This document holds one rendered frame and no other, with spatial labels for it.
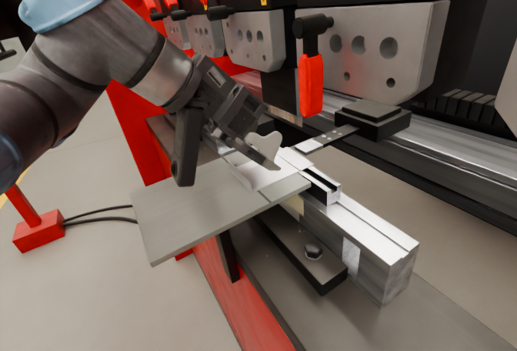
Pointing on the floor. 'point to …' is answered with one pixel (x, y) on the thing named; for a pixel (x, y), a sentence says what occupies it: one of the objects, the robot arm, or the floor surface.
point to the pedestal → (34, 223)
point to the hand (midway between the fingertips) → (263, 162)
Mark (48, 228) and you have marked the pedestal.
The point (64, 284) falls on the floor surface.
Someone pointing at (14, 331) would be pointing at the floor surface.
